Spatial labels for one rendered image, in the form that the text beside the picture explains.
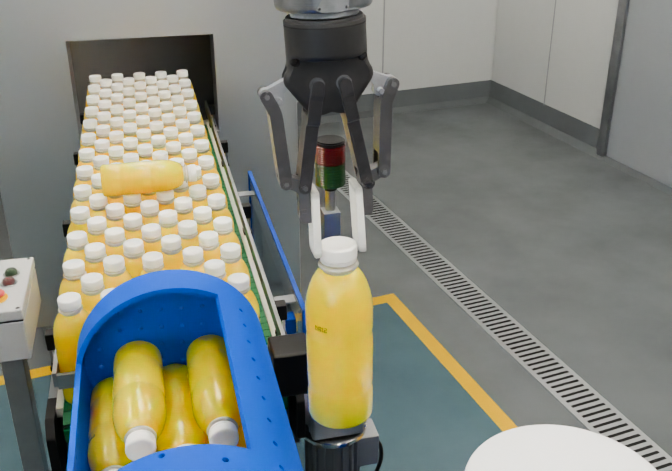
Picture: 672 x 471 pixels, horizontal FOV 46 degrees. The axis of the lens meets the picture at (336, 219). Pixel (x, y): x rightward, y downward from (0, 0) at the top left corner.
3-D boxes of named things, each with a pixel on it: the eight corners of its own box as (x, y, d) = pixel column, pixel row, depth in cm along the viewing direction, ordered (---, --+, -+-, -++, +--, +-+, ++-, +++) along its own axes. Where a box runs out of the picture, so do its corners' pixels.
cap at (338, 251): (332, 249, 84) (332, 234, 83) (364, 258, 82) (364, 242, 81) (311, 264, 81) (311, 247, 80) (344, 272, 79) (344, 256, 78)
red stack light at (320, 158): (318, 168, 163) (318, 150, 162) (312, 157, 169) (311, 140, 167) (348, 165, 165) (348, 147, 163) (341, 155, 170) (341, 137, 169)
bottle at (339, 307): (331, 384, 93) (328, 239, 86) (384, 403, 89) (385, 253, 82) (296, 416, 87) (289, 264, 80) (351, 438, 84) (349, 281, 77)
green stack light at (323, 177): (318, 190, 166) (318, 168, 163) (312, 179, 171) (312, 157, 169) (348, 187, 167) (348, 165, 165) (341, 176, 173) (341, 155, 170)
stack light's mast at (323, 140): (319, 216, 168) (318, 145, 161) (312, 205, 174) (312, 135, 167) (348, 214, 170) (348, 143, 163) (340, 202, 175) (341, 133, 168)
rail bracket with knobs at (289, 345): (265, 407, 143) (262, 359, 138) (259, 383, 149) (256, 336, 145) (319, 398, 145) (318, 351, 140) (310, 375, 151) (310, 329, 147)
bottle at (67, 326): (106, 380, 149) (94, 294, 141) (101, 404, 143) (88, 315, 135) (67, 383, 148) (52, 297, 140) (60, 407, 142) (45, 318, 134)
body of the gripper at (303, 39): (283, 21, 68) (292, 126, 71) (380, 12, 69) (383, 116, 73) (271, 9, 74) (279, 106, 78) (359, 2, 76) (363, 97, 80)
